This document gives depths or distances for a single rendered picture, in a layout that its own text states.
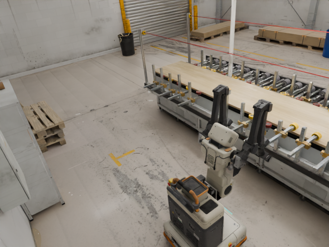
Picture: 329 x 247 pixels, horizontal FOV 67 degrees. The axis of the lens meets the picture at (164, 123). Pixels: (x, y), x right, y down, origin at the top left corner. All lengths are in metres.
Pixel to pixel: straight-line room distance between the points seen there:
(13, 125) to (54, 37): 6.65
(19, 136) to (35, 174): 0.54
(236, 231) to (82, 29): 8.32
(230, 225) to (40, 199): 2.31
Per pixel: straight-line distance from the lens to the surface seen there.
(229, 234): 2.78
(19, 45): 9.31
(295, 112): 3.51
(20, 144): 3.15
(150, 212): 3.31
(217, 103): 2.30
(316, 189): 3.43
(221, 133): 2.15
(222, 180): 2.39
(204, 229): 2.27
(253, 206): 3.40
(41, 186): 3.50
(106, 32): 9.98
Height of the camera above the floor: 2.57
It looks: 32 degrees down
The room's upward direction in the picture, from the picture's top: 6 degrees counter-clockwise
